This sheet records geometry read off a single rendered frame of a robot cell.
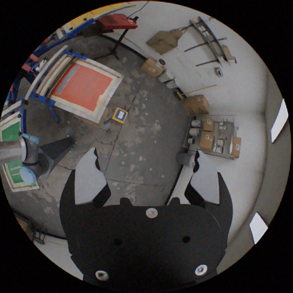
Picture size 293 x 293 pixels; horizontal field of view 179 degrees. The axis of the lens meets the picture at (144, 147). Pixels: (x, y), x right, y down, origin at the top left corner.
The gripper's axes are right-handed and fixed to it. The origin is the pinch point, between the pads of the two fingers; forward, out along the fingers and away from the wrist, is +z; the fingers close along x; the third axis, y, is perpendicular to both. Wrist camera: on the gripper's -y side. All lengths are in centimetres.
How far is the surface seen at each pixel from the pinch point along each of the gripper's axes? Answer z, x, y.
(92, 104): 71, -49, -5
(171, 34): 167, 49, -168
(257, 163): 69, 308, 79
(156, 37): 185, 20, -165
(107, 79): 86, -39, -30
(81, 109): 64, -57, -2
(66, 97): 60, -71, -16
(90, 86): 75, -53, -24
